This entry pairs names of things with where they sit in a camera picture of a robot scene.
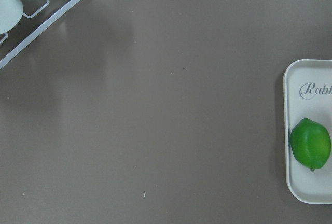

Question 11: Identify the white wire cup rack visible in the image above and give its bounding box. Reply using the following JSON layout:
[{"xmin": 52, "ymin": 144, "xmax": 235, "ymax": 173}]
[{"xmin": 1, "ymin": 0, "xmax": 80, "ymax": 67}]

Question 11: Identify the cream rabbit tray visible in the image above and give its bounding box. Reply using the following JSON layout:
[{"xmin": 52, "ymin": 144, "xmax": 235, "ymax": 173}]
[{"xmin": 283, "ymin": 59, "xmax": 331, "ymax": 204}]

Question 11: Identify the green lime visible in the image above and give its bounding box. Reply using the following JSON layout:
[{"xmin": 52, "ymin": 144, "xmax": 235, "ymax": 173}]
[{"xmin": 289, "ymin": 118, "xmax": 331, "ymax": 171}]

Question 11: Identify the pale green cup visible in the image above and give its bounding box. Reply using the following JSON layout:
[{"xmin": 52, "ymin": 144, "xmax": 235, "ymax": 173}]
[{"xmin": 0, "ymin": 0, "xmax": 23, "ymax": 34}]

